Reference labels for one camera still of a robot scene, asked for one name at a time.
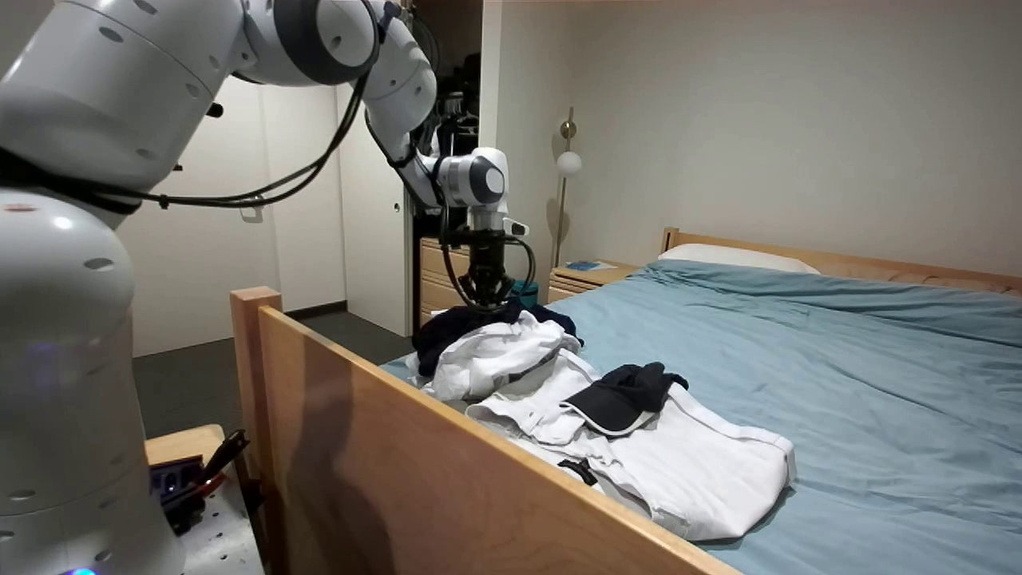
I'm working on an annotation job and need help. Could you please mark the wooden box with tools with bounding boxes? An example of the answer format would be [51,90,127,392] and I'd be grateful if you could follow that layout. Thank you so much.
[143,425,250,537]

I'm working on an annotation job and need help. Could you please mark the navy blue garment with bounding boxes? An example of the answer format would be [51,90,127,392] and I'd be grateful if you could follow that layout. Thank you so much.
[411,303,575,379]

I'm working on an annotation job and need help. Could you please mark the light blue bed sheet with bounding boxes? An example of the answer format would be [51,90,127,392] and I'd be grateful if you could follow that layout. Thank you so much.
[380,260,1022,575]

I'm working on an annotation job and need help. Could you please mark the white pillow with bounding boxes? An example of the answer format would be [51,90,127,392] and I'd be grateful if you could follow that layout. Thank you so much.
[658,242,820,275]

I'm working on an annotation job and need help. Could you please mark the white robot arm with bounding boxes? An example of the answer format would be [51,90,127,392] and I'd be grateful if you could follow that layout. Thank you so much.
[0,0,509,575]

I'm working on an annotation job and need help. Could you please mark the white wardrobe door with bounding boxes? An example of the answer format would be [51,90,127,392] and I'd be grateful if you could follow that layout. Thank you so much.
[111,75,353,360]

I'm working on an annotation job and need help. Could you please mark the wooden nightstand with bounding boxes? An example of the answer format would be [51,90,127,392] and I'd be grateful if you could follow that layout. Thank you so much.
[547,262,634,301]

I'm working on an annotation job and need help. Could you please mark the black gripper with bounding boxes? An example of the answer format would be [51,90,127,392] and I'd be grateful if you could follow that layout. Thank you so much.
[464,231,512,303]

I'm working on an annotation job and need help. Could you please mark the white shirt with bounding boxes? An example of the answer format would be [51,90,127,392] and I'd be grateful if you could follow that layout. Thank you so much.
[431,309,582,404]

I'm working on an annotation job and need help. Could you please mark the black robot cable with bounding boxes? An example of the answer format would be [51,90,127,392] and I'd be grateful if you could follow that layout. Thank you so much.
[0,60,541,313]

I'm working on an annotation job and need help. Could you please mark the white trousers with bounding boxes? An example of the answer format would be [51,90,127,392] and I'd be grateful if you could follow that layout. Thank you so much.
[470,352,794,540]

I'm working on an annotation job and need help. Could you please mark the globe floor lamp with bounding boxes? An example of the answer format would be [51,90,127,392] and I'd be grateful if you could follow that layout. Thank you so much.
[557,108,582,266]

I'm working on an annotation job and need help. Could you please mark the teal container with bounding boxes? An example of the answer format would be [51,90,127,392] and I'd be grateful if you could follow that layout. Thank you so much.
[512,282,541,308]

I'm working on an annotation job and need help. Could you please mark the wooden dresser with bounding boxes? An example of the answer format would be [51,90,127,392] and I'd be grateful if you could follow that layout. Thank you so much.
[417,238,470,320]

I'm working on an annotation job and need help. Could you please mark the wooden bed frame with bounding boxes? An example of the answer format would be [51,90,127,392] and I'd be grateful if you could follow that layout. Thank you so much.
[234,238,1022,575]

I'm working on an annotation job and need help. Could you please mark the olive grey garment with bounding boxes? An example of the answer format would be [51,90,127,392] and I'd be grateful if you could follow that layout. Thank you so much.
[566,360,687,437]

